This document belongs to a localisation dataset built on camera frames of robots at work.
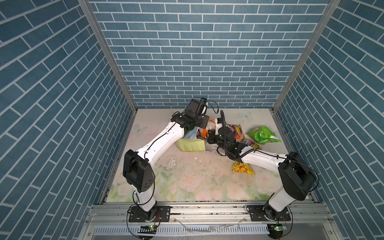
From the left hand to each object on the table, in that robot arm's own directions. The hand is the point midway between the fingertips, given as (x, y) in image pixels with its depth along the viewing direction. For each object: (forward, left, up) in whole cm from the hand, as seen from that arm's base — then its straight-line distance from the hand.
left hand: (204, 118), depth 83 cm
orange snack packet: (+7, -25, -21) cm, 33 cm away
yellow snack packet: (-20, -21, -20) cm, 35 cm away
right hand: (-2, -1, -7) cm, 7 cm away
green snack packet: (-3, -37, -12) cm, 39 cm away
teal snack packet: (-7, +7, -5) cm, 11 cm away
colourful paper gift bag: (-13, +2, -6) cm, 14 cm away
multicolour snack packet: (-5, -30, -18) cm, 36 cm away
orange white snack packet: (-3, 0, -10) cm, 10 cm away
